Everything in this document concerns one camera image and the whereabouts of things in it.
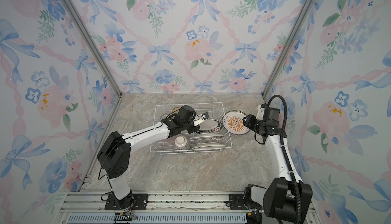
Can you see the aluminium corner post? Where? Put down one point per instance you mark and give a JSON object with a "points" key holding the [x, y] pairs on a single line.
{"points": [[291, 38], [87, 38]]}

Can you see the yellow glass cup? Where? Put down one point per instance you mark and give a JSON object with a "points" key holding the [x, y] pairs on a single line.
{"points": [[175, 110]]}

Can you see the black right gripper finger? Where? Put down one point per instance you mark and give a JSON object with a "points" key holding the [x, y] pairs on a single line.
{"points": [[251, 126], [249, 119]]}

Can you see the right aluminium corner post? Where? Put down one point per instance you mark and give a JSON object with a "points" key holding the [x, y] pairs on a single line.
{"points": [[291, 38]]}

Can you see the orange sunburst pattern plate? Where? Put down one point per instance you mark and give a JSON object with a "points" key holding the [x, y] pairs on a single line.
{"points": [[233, 122]]}

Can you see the plate in rack front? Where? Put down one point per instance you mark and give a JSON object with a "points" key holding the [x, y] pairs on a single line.
{"points": [[209, 146]]}

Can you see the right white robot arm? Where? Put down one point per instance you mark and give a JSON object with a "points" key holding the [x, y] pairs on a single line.
{"points": [[287, 198]]}

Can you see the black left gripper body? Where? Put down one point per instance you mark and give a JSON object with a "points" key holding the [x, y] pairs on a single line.
{"points": [[189, 123]]}

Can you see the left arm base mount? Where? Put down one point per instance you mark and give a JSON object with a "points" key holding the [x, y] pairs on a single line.
{"points": [[133, 201]]}

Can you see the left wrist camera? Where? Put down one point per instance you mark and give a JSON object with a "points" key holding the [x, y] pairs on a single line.
{"points": [[198, 119]]}

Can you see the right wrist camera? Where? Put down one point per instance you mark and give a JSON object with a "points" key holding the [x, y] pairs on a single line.
{"points": [[261, 110]]}

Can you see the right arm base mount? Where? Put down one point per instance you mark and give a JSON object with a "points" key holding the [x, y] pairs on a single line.
{"points": [[250, 200]]}

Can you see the white ceramic bowl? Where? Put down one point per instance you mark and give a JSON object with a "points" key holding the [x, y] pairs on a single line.
{"points": [[181, 143]]}

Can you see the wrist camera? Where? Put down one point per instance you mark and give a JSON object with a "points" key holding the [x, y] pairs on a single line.
{"points": [[198, 119], [261, 110]]}

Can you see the white wire dish rack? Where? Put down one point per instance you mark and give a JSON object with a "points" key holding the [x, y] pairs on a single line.
{"points": [[216, 112]]}

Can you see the left aluminium corner post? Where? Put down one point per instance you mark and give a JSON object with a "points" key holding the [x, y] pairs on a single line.
{"points": [[87, 38]]}

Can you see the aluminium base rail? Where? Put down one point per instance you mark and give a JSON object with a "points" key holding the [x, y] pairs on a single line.
{"points": [[160, 207]]}

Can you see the green banded rim plate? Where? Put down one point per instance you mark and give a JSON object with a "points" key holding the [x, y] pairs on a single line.
{"points": [[210, 126]]}

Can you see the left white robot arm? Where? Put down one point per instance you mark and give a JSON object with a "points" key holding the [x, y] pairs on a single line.
{"points": [[114, 155]]}

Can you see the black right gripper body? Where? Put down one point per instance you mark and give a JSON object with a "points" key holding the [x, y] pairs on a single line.
{"points": [[250, 121]]}

